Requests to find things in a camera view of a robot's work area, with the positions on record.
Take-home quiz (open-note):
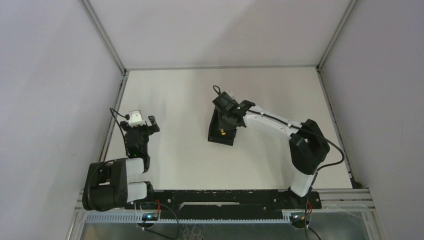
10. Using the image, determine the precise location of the black yellow screwdriver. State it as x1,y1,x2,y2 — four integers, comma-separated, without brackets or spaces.
219,129,228,136

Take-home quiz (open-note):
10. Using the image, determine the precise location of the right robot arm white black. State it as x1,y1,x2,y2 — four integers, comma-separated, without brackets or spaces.
209,96,345,208

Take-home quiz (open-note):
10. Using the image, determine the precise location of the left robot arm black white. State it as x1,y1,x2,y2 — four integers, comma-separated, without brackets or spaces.
82,113,160,212

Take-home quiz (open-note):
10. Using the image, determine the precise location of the black plastic bin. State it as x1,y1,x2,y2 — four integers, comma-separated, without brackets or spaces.
207,105,239,146

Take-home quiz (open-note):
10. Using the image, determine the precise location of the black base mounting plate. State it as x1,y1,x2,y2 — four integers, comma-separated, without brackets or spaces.
124,189,322,220

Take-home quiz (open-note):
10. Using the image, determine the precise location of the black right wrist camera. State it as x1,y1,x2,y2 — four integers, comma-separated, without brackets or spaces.
212,85,239,115

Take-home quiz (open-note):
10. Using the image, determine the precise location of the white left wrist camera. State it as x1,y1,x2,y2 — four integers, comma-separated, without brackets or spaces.
128,110,147,128

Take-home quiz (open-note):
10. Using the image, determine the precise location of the aluminium frame rail back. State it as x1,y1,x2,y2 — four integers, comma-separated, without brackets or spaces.
126,64,317,72

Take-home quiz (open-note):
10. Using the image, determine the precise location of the aluminium frame rail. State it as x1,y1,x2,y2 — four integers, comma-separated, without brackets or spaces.
316,0,359,72
79,0,127,75
317,188,376,212
126,64,317,72

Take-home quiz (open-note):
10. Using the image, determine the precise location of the white slotted cable duct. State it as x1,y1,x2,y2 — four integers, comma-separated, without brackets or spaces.
84,212,291,224

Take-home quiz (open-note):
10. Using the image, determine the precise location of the black cable left base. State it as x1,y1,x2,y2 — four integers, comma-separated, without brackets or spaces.
134,201,181,240

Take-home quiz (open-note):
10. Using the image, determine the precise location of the black cable base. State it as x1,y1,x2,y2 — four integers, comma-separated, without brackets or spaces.
291,198,322,240
134,201,181,240

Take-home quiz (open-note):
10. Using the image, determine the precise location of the aluminium frame rail left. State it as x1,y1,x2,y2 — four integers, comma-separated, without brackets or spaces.
79,0,127,75

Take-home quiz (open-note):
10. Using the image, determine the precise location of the black cable right base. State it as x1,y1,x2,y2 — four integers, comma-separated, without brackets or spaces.
291,198,322,240

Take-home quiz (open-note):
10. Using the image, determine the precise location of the aluminium front frame rail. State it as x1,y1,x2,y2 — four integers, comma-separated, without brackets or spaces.
317,188,376,212

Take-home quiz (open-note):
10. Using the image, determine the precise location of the aluminium frame rail right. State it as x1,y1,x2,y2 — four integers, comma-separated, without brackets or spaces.
316,0,359,72

